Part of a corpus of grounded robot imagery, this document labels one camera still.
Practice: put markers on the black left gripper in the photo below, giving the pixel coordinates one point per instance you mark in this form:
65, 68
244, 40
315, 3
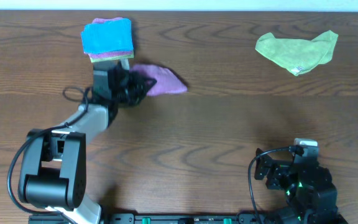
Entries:
137, 81

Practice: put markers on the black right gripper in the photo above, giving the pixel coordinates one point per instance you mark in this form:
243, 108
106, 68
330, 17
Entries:
261, 164

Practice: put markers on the green microfibre cloth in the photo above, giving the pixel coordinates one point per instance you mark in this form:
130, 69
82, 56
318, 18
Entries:
298, 56

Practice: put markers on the folded green cloth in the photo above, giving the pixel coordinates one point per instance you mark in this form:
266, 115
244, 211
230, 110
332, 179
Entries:
95, 60

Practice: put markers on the purple microfibre cloth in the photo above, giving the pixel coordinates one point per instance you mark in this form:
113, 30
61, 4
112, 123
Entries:
167, 81

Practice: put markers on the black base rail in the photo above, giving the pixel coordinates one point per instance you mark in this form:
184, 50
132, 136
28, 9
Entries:
130, 218

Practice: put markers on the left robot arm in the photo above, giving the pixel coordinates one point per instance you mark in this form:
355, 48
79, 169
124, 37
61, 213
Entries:
47, 176

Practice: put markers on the folded purple cloth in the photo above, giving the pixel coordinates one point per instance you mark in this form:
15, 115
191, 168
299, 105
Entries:
119, 54

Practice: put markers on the folded blue cloth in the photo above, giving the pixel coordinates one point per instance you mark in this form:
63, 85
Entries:
109, 36

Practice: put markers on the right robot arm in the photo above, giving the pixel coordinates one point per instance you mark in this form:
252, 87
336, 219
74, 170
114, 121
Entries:
309, 191

